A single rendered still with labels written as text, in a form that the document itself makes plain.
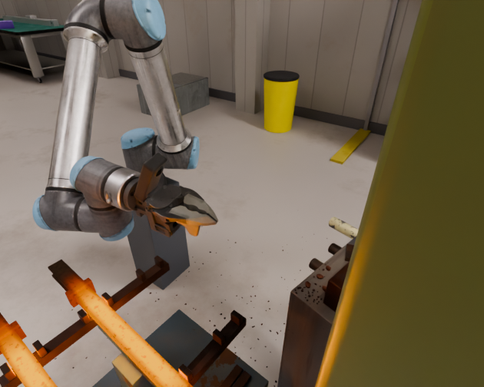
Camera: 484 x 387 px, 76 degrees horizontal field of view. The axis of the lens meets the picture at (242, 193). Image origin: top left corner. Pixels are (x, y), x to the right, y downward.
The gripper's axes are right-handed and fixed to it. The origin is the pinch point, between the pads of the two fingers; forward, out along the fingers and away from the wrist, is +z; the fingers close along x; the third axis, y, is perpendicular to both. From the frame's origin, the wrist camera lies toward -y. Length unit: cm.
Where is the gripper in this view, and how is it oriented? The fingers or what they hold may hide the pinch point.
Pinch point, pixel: (210, 216)
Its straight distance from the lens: 60.1
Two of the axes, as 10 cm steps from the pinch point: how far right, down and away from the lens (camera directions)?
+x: -4.9, 5.8, -6.5
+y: 0.2, 7.5, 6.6
